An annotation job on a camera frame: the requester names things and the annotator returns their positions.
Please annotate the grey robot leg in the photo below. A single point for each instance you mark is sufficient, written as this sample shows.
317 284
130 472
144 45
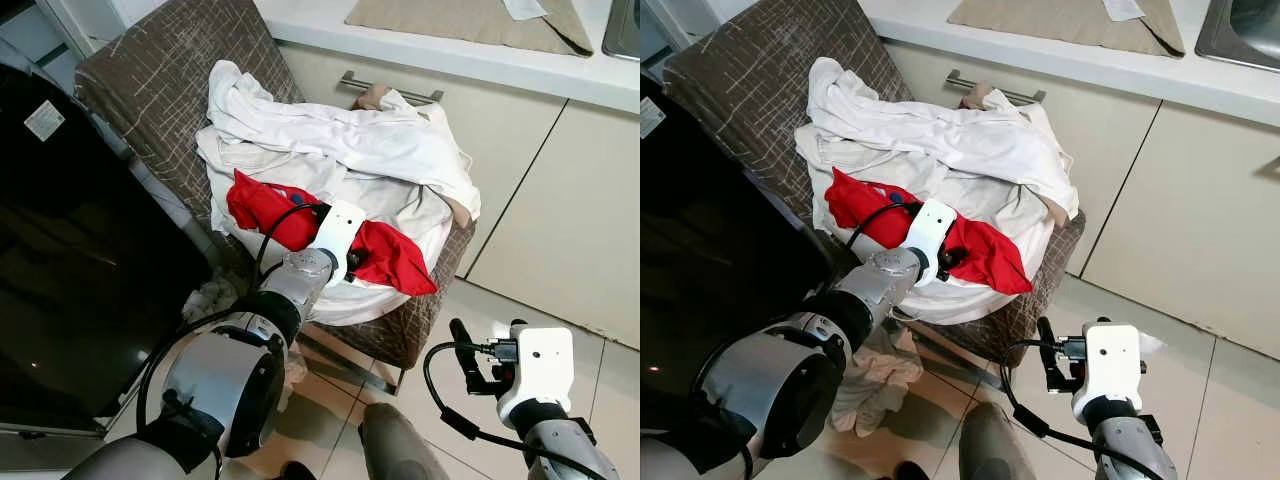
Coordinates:
995 450
395 450

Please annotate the cream garment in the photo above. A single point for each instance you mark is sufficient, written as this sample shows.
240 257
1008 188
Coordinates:
990 205
395 205

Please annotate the black washing machine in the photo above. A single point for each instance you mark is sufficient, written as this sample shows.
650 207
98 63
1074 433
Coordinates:
720 280
90 270

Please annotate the beige counter mat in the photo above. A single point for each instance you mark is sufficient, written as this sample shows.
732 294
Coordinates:
1050 22
450 22

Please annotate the white shirt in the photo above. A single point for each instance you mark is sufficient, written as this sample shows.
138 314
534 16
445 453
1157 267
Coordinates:
980 145
380 145

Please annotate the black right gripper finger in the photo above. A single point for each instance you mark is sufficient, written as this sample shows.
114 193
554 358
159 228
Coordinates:
1049 350
463 350

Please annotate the red cloth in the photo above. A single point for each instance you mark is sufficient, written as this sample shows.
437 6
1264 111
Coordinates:
860 205
262 205

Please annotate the white sticker on washer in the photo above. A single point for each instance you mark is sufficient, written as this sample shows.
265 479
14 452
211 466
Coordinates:
44 120
650 117

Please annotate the pale crumpled cloth on floor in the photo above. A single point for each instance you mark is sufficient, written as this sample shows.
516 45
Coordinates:
210 298
880 385

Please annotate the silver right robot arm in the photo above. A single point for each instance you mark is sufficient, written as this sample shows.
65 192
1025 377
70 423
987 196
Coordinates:
570 450
1135 450

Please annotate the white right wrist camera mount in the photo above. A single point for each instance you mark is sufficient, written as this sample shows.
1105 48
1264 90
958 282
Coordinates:
1112 365
540 365

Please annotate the brown patterned upholstered chair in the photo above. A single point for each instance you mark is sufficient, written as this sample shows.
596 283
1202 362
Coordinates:
750 80
160 80

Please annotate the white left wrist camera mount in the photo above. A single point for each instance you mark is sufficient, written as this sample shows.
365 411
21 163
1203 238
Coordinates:
338 232
930 232

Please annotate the steel sink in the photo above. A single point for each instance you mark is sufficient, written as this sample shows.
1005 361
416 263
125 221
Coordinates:
622 28
1240 30

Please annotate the white paper on mat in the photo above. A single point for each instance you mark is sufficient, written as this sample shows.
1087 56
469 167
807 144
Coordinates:
1122 8
524 8

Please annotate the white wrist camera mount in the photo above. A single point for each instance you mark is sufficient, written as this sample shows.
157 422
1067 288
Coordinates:
1112 365
338 232
930 232
540 365

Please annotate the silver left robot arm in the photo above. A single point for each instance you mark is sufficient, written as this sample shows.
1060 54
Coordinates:
225 375
765 385

